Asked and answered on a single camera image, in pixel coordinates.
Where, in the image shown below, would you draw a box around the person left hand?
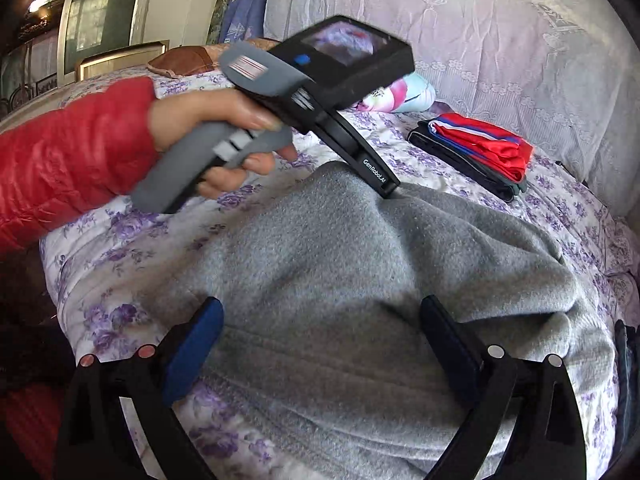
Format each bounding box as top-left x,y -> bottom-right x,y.
148,89 -> 281,200

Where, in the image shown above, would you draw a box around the blue patterned cushion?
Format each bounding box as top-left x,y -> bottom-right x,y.
218,0 -> 267,44

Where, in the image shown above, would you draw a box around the folded teal pink floral blanket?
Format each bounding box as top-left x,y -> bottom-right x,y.
352,73 -> 436,114

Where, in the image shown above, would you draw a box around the purple floral bed quilt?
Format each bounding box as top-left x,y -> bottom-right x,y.
39,66 -> 640,480

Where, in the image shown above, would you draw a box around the orange brown pillow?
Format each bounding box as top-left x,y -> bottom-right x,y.
146,38 -> 279,79

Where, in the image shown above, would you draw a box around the blue denim jeans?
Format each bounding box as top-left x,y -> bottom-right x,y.
613,320 -> 639,457

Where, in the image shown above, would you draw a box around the folded dark garments stack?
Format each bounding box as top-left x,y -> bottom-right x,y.
407,122 -> 527,203

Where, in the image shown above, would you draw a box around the folded red blue white garment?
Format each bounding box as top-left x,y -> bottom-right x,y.
427,113 -> 534,183

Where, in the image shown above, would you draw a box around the white framed mirror door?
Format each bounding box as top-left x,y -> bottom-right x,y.
56,0 -> 149,86

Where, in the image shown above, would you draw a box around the red puffer jacket sleeve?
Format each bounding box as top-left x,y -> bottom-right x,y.
1,77 -> 158,255

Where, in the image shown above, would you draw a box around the lilac lace covered headboard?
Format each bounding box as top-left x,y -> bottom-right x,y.
265,0 -> 639,217

